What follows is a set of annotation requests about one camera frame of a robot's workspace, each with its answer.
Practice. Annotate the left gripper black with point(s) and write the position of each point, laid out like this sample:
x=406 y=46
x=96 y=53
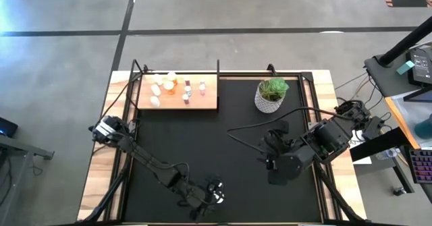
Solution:
x=199 y=199

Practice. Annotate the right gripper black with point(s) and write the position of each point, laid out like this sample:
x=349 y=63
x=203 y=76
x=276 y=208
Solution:
x=275 y=148

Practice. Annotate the large amber pill bottle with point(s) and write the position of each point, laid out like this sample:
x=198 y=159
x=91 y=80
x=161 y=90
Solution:
x=220 y=192

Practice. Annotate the small amber pill bottle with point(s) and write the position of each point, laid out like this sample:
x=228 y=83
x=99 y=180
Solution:
x=172 y=76
x=168 y=87

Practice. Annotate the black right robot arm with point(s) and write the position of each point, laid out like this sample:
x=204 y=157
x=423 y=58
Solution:
x=334 y=135

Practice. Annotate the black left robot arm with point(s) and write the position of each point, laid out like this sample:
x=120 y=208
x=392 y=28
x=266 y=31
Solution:
x=148 y=158

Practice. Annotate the black table mat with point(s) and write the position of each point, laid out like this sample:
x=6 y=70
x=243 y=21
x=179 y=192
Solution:
x=219 y=141

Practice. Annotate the succulent in white patterned pot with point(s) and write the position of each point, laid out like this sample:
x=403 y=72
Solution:
x=271 y=92

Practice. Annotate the white paper sheet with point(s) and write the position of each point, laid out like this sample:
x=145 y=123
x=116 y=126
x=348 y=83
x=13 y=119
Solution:
x=356 y=145

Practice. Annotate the clear plastic water bottle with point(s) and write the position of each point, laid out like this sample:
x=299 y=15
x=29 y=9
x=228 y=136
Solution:
x=388 y=153

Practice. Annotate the black desk leg with caster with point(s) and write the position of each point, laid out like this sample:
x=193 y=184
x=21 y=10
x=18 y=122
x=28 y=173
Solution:
x=403 y=175

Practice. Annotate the dark grey side table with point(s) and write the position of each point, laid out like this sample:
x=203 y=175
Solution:
x=388 y=77

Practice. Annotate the light desk orange edge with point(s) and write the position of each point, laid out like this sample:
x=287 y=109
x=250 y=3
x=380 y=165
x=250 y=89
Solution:
x=411 y=108

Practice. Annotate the backlit computer keyboard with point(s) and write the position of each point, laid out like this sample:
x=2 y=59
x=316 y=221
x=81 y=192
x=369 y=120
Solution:
x=422 y=165

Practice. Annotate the teal round object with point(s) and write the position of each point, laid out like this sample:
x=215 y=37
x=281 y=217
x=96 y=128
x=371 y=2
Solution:
x=426 y=128

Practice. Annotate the teal small block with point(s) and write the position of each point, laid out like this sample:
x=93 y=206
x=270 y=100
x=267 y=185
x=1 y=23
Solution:
x=405 y=67

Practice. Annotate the black stand pole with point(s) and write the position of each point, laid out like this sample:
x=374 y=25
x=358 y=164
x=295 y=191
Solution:
x=405 y=44

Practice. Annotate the black electronic device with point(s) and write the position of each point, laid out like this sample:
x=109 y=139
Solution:
x=422 y=64

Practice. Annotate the grey metal desk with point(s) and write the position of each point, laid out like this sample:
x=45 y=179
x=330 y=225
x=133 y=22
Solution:
x=20 y=148

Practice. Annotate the dark device blue light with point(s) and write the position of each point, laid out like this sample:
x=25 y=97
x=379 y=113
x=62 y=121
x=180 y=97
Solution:
x=7 y=128

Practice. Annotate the black desk bracket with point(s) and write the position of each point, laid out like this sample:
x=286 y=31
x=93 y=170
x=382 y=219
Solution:
x=378 y=144

